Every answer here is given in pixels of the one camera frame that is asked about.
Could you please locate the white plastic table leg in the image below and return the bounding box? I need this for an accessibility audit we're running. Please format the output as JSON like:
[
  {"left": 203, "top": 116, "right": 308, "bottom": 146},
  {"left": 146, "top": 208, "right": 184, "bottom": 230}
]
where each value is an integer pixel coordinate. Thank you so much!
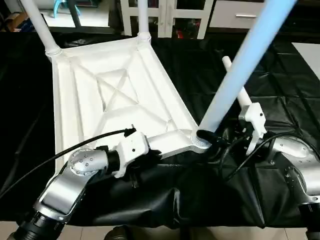
[
  {"left": 136, "top": 0, "right": 152, "bottom": 42},
  {"left": 191, "top": 0, "right": 298, "bottom": 153},
  {"left": 221, "top": 56, "right": 253, "bottom": 110},
  {"left": 20, "top": 0, "right": 63, "bottom": 57}
]

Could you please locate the white plastic table top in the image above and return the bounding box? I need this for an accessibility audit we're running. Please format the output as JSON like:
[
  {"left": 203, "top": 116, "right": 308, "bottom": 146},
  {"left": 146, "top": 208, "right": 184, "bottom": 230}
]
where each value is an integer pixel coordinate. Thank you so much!
[{"left": 45, "top": 33, "right": 216, "bottom": 173}]

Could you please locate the black mat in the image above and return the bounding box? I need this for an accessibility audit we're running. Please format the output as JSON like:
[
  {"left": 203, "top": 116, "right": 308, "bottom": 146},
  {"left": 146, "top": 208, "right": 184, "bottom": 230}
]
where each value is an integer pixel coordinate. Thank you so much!
[{"left": 0, "top": 27, "right": 320, "bottom": 231}]

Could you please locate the grey left robot foot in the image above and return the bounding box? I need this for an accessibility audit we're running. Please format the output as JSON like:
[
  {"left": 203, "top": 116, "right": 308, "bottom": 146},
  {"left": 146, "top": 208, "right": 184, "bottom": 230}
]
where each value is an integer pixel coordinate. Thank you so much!
[{"left": 106, "top": 226, "right": 136, "bottom": 240}]

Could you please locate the white drawer unit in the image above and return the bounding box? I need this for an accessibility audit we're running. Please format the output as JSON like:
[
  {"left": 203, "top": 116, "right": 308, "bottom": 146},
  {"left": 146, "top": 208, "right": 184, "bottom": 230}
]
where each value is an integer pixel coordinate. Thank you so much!
[{"left": 209, "top": 0, "right": 273, "bottom": 30}]

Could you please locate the white glass door cabinet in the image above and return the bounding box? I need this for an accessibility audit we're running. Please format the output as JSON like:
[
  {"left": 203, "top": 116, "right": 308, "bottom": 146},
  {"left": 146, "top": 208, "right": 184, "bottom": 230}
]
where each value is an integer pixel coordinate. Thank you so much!
[{"left": 119, "top": 0, "right": 216, "bottom": 41}]

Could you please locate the small brown cardboard box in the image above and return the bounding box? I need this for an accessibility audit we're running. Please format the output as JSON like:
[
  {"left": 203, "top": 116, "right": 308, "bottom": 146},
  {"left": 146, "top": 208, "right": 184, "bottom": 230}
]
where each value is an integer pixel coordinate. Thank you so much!
[{"left": 0, "top": 11, "right": 28, "bottom": 32}]

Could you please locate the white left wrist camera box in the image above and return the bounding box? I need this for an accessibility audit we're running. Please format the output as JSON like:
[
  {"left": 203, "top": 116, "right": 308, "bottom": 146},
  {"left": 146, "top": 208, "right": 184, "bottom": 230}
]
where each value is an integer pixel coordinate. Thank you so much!
[{"left": 111, "top": 132, "right": 151, "bottom": 179}]

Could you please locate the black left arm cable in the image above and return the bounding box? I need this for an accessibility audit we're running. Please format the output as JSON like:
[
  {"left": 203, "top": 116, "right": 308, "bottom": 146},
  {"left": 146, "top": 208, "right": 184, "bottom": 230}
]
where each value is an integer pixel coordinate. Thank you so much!
[{"left": 0, "top": 126, "right": 138, "bottom": 200}]

